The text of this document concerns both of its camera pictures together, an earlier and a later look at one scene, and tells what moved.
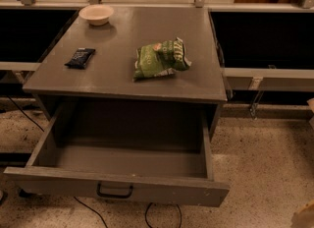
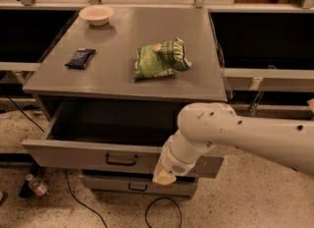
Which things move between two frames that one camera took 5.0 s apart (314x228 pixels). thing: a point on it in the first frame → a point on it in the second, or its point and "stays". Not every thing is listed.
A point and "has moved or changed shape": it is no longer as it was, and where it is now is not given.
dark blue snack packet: [80, 58] stays
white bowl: [96, 14] stays
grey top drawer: [154, 151] has moved or changed shape
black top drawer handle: [98, 188] → [116, 163]
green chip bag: [160, 59] stays
